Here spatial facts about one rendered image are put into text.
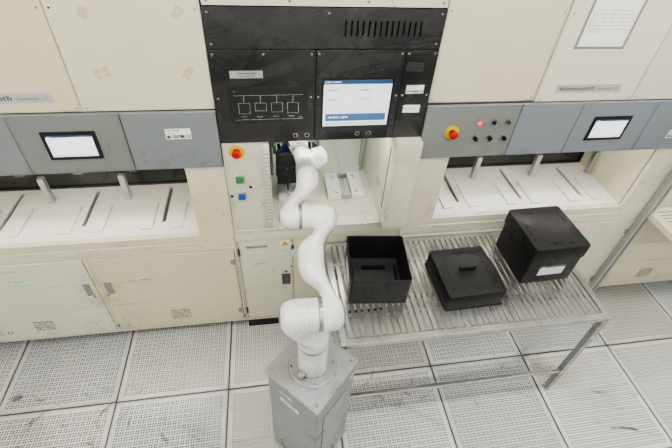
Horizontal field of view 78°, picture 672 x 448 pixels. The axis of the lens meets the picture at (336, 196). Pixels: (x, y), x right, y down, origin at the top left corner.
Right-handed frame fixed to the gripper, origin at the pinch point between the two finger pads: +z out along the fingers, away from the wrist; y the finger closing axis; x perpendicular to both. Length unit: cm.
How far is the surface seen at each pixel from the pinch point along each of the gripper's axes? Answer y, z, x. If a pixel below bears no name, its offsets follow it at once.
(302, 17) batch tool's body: -3, -36, 71
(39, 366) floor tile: -156, -33, -121
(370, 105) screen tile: 25, -40, 36
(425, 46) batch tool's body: 44, -41, 61
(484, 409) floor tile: 86, -117, -119
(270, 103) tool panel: -16, -35, 38
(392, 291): 29, -85, -34
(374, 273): 28, -67, -43
